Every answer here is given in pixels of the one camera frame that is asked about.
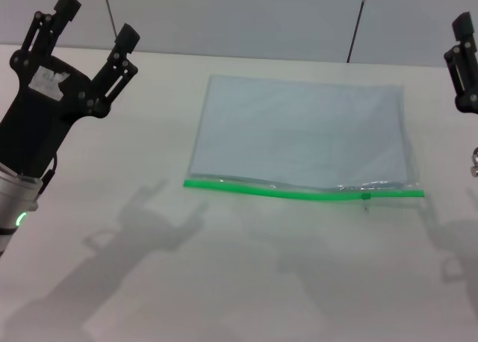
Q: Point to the green zipper slider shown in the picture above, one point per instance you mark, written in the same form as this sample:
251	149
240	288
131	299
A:
366	196

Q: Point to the silver peg on right gripper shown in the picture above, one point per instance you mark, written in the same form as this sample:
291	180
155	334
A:
475	163

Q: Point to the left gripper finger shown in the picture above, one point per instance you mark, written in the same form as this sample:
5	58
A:
127	37
67	6

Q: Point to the transparent green-zip document bag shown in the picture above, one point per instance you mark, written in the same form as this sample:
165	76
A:
298	133

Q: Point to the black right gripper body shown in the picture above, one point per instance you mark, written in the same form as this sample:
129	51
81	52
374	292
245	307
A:
468	104

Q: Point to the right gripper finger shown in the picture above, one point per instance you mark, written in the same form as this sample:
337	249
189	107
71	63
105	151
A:
467	26

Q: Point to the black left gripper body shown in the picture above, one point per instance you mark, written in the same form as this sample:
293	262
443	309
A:
41	110

